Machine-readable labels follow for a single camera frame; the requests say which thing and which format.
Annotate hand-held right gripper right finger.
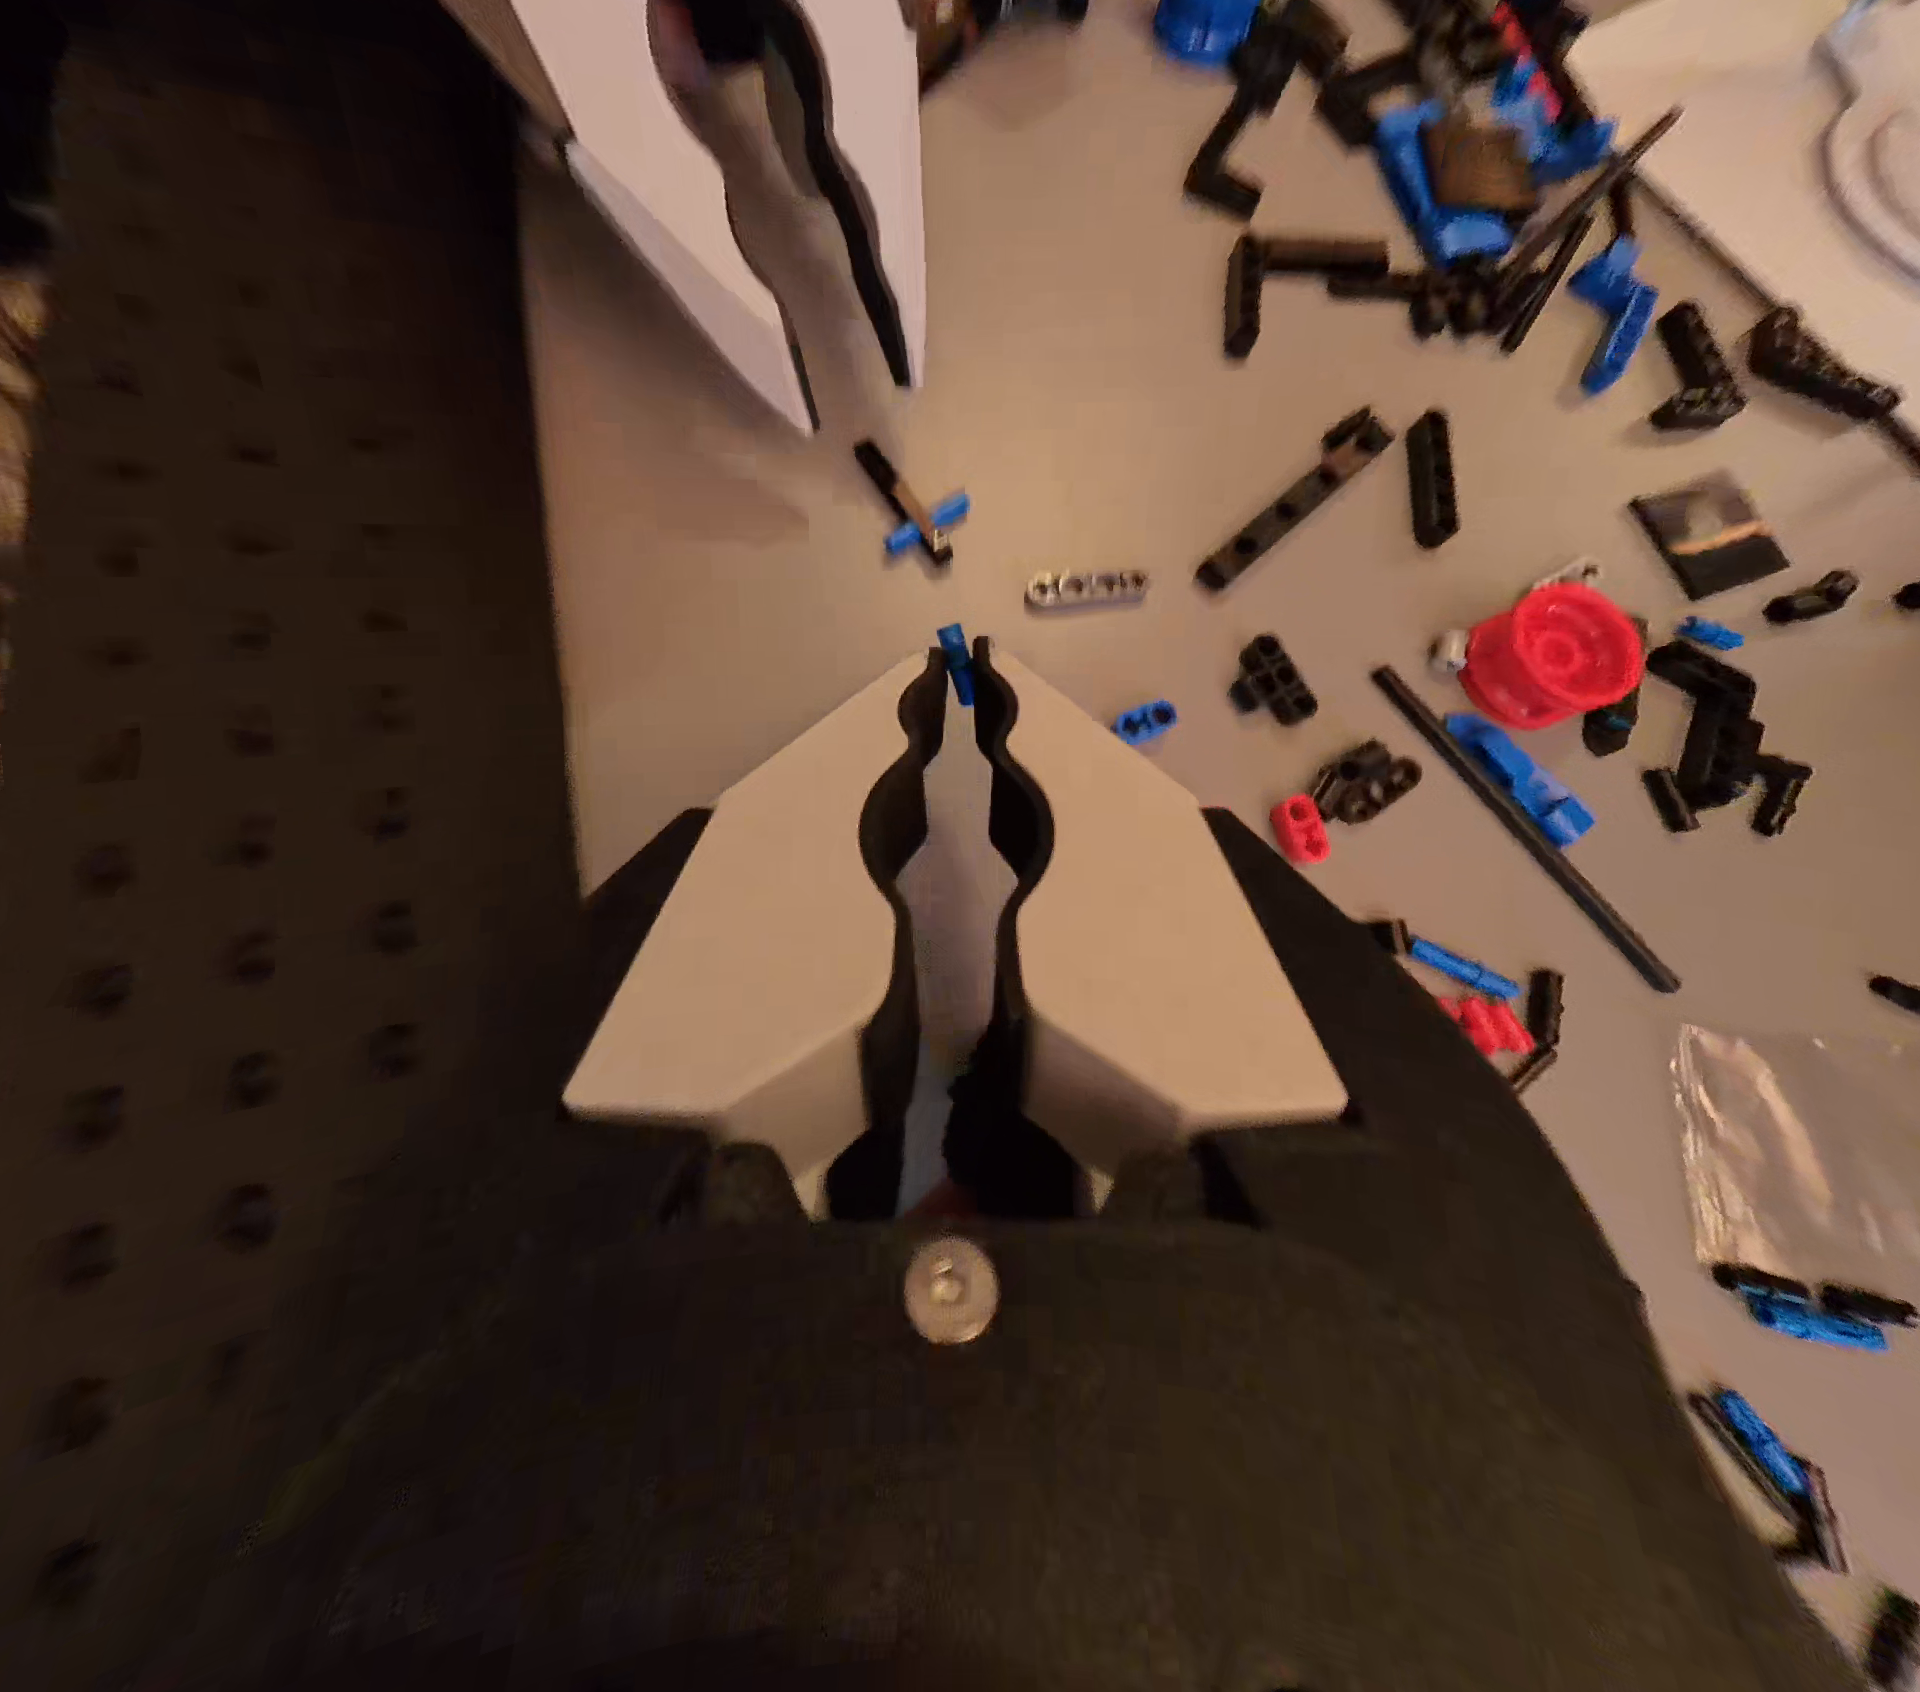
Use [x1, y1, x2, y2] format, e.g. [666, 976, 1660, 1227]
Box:
[948, 649, 1350, 1221]

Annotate long black axle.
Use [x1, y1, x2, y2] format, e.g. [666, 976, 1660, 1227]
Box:
[1372, 665, 1682, 991]

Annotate blue toy panel piece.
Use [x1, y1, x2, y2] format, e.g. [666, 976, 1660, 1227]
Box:
[1372, 94, 1519, 269]
[1500, 56, 1614, 180]

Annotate white rounded board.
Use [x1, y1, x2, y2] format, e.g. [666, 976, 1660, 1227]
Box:
[1560, 0, 1920, 419]

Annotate black square panel piece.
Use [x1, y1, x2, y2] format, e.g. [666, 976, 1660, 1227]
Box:
[1626, 473, 1790, 602]
[1424, 115, 1532, 210]

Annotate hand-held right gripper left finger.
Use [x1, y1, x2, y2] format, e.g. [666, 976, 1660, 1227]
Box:
[562, 653, 925, 1221]

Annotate scattered black toy beams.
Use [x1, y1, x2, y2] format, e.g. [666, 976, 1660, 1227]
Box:
[1185, 0, 1909, 839]

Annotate black thin beam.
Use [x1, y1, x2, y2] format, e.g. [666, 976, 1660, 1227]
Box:
[854, 438, 955, 570]

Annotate blue angled beam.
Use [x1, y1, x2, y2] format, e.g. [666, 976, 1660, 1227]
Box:
[1567, 236, 1660, 396]

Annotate grey desk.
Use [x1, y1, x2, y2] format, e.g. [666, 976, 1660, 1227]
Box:
[516, 0, 1920, 1650]

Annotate small blue curved panel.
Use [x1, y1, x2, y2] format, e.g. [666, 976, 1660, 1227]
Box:
[1443, 714, 1597, 845]

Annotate red toy wheel hub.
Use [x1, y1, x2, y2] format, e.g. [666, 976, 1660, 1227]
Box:
[1463, 582, 1649, 732]

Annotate clear plastic bag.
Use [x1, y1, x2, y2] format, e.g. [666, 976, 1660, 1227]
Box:
[1672, 1023, 1920, 1290]

